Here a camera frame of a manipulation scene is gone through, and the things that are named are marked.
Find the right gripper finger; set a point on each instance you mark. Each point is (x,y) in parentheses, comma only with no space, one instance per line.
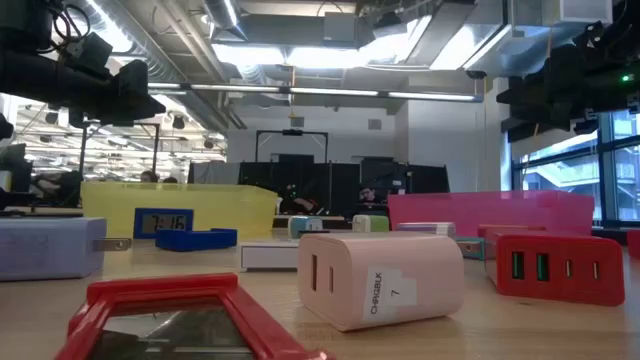
(525,95)

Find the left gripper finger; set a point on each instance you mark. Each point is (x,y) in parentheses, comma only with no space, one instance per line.
(145,106)

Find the blue digital clock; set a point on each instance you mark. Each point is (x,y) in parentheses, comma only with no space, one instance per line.
(162,223)
(195,241)

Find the red charger block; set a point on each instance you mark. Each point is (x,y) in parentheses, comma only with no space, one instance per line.
(505,231)
(635,244)

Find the lavender charger block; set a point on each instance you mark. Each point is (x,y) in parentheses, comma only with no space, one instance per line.
(425,229)
(50,250)

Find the teal small charger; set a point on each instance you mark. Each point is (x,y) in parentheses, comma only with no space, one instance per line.
(300,225)

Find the white digital clock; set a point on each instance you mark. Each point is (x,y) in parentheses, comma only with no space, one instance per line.
(270,257)

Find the red multi-port charger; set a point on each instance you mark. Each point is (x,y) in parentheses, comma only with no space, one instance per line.
(550,290)

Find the green small charger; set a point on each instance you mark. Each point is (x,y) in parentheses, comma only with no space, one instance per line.
(375,223)

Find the white wall charger cube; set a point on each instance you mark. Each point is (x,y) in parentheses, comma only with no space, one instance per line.
(425,270)

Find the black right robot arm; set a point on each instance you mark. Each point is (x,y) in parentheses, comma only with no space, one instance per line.
(620,95)

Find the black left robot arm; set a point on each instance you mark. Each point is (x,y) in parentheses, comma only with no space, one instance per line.
(35,80)

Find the person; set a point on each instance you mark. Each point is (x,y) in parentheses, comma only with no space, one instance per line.
(170,179)
(149,176)
(300,205)
(367,195)

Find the pink translucent plastic bin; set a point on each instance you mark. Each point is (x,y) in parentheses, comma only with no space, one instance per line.
(500,210)

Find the yellow translucent plastic bin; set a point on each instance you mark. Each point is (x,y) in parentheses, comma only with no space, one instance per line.
(230,207)

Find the red digital clock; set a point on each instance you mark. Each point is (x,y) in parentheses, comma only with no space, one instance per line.
(150,290)

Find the linear ceiling light fixture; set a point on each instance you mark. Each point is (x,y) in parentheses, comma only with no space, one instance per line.
(330,92)

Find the black partition screens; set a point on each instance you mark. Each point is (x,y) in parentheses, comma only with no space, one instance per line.
(340,190)

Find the silver round air duct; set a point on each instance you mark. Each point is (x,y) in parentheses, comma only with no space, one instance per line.
(160,60)

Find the black rig frame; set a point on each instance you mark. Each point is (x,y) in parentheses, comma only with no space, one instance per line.
(156,150)
(292,132)

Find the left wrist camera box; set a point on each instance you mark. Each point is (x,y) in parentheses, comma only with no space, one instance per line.
(92,52)

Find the silver rectangular air duct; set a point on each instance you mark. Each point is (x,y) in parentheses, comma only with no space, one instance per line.
(500,50)

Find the black dome security camera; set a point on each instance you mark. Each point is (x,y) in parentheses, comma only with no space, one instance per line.
(475,74)

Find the dark window frame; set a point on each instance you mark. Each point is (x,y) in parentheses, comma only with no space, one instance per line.
(605,175)

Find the grey wall vent grille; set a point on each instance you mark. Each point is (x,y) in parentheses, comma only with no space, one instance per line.
(374,124)
(297,121)

